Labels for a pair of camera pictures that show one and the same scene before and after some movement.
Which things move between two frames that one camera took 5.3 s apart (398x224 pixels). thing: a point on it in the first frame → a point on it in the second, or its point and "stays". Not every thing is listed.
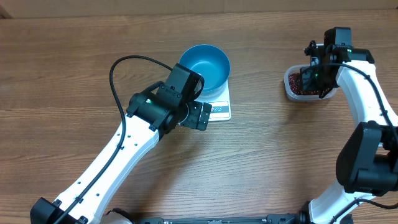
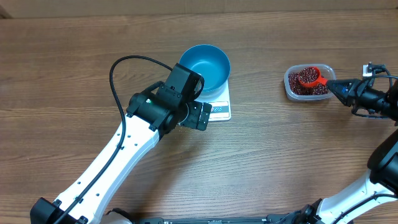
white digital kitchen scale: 220,111 stays
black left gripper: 194,122 stays
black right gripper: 305,76 → 347,99
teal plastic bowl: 214,65 stays
